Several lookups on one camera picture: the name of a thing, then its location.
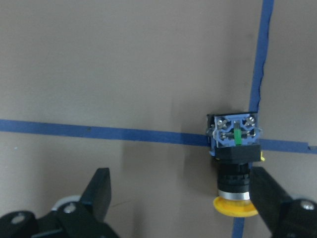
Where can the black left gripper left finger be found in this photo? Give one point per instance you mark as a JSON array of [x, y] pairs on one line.
[[96, 197]]

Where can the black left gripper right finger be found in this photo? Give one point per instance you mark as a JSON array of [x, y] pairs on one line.
[[268, 197]]

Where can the yellow push button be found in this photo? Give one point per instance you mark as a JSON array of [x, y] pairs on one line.
[[234, 145]]

